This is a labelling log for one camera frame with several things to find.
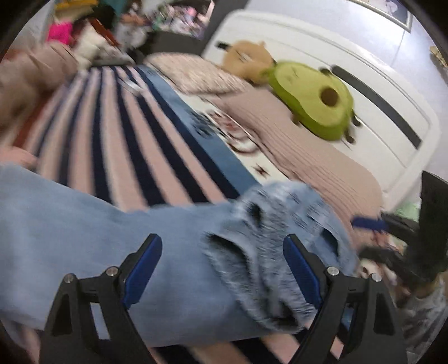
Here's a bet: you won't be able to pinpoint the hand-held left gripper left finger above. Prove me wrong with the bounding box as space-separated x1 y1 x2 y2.
39 234 163 364

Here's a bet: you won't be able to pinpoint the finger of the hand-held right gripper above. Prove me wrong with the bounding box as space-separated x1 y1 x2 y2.
360 245 435 284
351 214 420 239

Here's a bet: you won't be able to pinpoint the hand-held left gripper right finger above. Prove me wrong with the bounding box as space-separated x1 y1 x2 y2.
283 234 408 364

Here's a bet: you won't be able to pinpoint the light blue denim pants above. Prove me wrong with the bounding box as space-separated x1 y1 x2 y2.
0 166 360 348

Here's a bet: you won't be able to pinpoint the pink knitted pillow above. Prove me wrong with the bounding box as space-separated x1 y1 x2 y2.
217 87 384 225

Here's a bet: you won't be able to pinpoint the striped pink navy blanket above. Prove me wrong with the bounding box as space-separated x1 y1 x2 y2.
14 64 260 211

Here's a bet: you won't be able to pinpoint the green avocado plush toy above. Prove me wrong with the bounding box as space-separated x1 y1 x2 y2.
267 62 363 143

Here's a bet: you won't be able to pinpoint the white headboard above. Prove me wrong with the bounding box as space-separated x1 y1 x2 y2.
202 10 440 211

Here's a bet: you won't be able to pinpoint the white printed bed sheet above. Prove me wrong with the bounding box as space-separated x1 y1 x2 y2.
175 87 291 186

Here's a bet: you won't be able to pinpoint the patterned pillow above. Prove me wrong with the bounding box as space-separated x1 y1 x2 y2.
150 52 250 95

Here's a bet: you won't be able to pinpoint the brown plush toy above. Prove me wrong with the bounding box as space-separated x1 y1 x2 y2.
218 40 278 85

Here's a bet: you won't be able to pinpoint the pink cloth pile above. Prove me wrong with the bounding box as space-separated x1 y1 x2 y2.
0 45 81 130

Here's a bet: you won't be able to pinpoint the magenta cloth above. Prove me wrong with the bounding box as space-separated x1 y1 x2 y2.
48 21 74 45

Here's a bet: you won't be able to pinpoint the framed wall picture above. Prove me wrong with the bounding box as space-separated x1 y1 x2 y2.
346 0 413 33

